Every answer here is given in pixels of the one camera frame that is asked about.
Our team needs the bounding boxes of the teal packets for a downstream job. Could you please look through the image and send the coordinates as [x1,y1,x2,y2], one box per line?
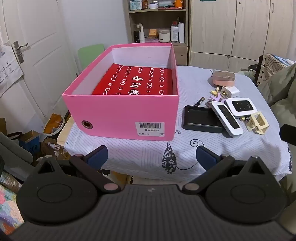
[129,0,142,11]

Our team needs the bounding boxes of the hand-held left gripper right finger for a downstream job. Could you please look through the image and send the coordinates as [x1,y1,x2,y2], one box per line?
[181,146,272,194]

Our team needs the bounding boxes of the white door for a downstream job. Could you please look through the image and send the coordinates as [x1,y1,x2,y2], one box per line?
[0,0,80,130]

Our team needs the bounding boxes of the white printed door poster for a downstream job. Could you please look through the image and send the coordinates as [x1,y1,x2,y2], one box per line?
[0,42,24,98]

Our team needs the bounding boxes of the blue cardboard box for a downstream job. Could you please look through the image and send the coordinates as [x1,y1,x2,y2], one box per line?
[19,130,40,158]

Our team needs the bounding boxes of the white round jar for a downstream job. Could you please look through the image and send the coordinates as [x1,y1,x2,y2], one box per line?
[158,28,171,43]

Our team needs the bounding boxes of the grey chair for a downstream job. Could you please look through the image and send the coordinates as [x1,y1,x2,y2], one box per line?
[0,132,33,181]

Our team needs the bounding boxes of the brown cardboard box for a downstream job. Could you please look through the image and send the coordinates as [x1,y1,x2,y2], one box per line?
[40,137,70,160]

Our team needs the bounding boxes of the light wooden wardrobe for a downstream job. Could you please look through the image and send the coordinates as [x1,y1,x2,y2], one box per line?
[188,0,296,72]

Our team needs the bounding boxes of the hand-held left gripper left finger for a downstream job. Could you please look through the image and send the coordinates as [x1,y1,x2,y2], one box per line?
[32,146,122,194]

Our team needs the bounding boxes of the black battery charger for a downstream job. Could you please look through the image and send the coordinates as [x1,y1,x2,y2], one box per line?
[181,105,223,133]

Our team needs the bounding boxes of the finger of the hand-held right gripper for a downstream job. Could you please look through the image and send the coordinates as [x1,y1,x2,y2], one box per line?
[279,124,296,147]

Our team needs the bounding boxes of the cream hair claw clip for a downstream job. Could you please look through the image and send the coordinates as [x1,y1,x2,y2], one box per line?
[245,111,269,135]

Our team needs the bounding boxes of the floral blanket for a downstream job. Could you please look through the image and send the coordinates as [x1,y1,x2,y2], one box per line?
[0,171,25,234]

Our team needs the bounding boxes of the rose gold case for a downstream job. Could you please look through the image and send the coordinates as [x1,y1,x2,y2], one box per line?
[212,71,236,86]

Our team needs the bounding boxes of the pink cardboard box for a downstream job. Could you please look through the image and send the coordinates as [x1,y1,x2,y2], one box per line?
[62,42,180,141]

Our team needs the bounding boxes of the white charger plug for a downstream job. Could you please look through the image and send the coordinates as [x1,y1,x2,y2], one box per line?
[221,86,240,98]

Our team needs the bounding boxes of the white spray bottle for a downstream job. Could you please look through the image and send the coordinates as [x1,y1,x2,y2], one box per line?
[138,23,146,43]

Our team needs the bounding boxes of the green board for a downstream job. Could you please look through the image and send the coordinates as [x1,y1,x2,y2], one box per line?
[77,44,105,72]

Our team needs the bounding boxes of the green plush toy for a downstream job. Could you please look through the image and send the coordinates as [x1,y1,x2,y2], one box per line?
[240,68,256,78]

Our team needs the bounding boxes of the trash bin with orange bag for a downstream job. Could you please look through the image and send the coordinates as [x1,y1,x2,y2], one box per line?
[43,113,65,139]

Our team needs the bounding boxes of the white bottle with red cap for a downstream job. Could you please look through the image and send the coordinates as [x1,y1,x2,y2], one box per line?
[171,21,179,42]

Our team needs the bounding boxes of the patterned black and white bag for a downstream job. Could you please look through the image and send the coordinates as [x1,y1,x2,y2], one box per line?
[255,54,296,86]

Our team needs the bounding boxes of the wooden bookshelf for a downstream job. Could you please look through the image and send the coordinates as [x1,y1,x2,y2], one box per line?
[122,0,191,66]

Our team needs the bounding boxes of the white and grey pocket router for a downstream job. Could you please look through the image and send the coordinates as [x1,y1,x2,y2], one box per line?
[210,101,244,136]

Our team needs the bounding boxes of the olive green jacket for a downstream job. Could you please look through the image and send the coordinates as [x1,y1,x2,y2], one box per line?
[257,62,296,149]

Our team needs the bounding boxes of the white tall tube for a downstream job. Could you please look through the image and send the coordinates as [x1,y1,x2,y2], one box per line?
[178,22,185,43]

